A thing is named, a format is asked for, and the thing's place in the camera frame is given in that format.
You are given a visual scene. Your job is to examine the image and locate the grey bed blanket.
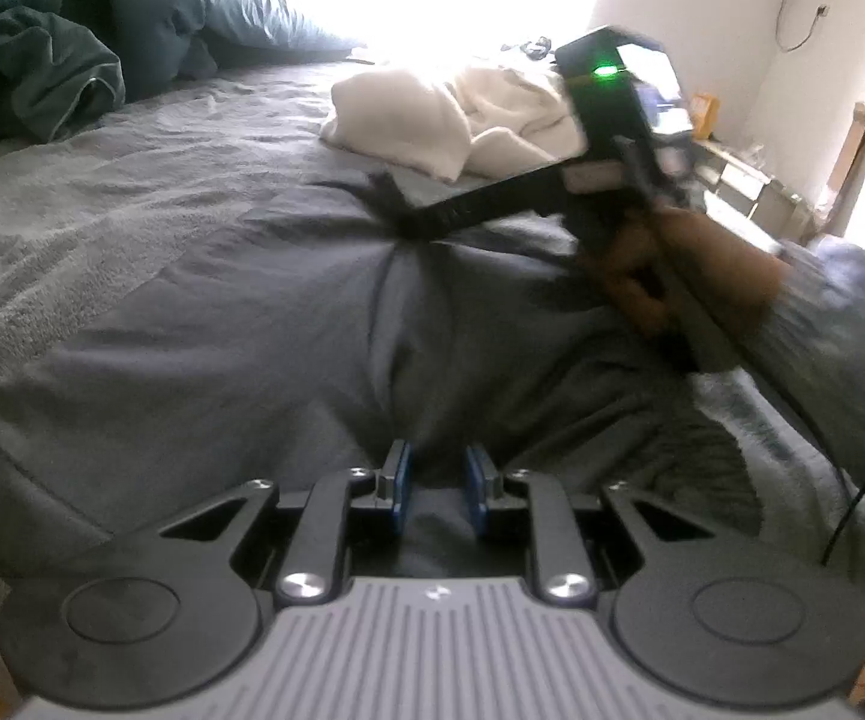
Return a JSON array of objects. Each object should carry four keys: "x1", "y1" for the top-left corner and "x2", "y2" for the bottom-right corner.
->
[{"x1": 0, "y1": 58, "x2": 865, "y2": 691}]

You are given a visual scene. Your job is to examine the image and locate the dark sneakers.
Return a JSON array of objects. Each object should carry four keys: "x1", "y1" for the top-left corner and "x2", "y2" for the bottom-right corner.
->
[{"x1": 502, "y1": 36, "x2": 555, "y2": 62}]

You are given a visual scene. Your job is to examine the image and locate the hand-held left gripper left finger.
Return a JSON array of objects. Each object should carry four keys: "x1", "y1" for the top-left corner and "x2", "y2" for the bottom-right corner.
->
[{"x1": 155, "y1": 439, "x2": 413, "y2": 607}]

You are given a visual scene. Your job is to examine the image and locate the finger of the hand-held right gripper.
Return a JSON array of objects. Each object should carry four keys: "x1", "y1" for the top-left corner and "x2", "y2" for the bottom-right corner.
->
[{"x1": 368, "y1": 165, "x2": 578, "y2": 242}]

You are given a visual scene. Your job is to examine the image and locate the black wall cable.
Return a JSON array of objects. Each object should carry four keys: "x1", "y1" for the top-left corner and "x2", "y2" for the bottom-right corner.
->
[{"x1": 776, "y1": 0, "x2": 833, "y2": 55}]

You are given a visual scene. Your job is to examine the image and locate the person's right hand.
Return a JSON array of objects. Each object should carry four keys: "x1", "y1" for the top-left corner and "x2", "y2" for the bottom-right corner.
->
[{"x1": 577, "y1": 206, "x2": 791, "y2": 340}]

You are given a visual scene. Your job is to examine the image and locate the blue duvet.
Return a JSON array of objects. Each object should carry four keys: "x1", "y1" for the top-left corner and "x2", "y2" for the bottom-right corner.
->
[{"x1": 0, "y1": 0, "x2": 368, "y2": 145}]

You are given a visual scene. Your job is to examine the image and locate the pale wooden desk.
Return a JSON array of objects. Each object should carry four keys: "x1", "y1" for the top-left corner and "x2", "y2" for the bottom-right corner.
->
[{"x1": 693, "y1": 137, "x2": 810, "y2": 242}]

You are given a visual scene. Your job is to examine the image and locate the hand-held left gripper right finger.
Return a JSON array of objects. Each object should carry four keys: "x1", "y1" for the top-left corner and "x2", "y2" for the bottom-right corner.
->
[{"x1": 464, "y1": 444, "x2": 713, "y2": 607}]

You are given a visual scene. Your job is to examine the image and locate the dark grey garment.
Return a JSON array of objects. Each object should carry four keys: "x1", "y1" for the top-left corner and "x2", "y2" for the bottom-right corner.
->
[{"x1": 0, "y1": 165, "x2": 767, "y2": 580}]

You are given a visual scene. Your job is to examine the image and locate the wooden chair back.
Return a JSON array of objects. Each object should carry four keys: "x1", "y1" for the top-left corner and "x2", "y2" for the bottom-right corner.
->
[{"x1": 824, "y1": 100, "x2": 865, "y2": 239}]

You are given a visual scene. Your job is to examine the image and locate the yellow box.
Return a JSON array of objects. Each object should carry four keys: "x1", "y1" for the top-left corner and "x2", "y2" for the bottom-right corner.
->
[{"x1": 690, "y1": 92, "x2": 720, "y2": 141}]

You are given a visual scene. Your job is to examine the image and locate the white fluffy sweater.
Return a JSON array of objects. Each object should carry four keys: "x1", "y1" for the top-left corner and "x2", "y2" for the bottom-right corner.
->
[{"x1": 319, "y1": 62, "x2": 593, "y2": 182}]

